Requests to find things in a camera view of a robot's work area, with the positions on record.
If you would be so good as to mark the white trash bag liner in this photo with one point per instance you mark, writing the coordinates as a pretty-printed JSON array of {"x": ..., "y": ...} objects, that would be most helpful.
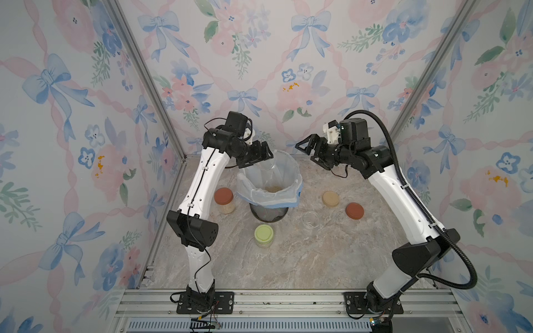
[{"x": 251, "y": 187}]

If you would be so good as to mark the aluminium front rail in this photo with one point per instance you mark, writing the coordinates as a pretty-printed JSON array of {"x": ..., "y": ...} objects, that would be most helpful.
[{"x": 300, "y": 310}]

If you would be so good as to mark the green lid jar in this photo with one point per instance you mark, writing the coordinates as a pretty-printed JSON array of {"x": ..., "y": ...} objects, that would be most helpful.
[{"x": 264, "y": 235}]

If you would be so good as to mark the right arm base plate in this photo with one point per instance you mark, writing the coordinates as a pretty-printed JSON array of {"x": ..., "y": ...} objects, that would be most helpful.
[{"x": 366, "y": 302}]

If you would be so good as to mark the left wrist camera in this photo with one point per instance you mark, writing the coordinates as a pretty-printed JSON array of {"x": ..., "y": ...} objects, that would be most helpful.
[{"x": 248, "y": 136}]

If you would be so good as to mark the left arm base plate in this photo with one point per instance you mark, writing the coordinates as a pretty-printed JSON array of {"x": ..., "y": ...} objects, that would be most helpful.
[{"x": 191, "y": 302}]

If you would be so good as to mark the red jar lid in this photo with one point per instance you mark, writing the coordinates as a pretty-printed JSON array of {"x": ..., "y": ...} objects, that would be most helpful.
[{"x": 354, "y": 211}]

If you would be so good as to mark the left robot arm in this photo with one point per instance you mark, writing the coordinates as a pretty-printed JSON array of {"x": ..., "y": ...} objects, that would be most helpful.
[{"x": 232, "y": 139}]

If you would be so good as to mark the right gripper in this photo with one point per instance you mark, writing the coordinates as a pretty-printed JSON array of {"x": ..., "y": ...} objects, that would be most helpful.
[{"x": 314, "y": 138}]

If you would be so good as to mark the rice pile in bag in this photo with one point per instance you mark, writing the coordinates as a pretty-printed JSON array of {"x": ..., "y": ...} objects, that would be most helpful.
[{"x": 273, "y": 189}]

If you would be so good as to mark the left red lid jar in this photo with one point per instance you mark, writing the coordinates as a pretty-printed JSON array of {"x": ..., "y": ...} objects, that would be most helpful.
[{"x": 224, "y": 198}]

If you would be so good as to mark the black mesh trash bin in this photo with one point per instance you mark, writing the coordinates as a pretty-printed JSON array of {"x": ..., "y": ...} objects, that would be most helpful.
[{"x": 268, "y": 215}]

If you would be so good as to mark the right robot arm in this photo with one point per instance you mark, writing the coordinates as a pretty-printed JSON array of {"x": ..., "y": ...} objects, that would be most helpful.
[{"x": 426, "y": 243}]

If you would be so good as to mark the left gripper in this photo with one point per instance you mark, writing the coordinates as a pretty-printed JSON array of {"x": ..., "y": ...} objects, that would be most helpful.
[{"x": 261, "y": 155}]

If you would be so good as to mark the glass jar with rice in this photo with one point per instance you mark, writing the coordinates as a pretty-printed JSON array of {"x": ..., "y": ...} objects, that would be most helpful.
[{"x": 311, "y": 221}]

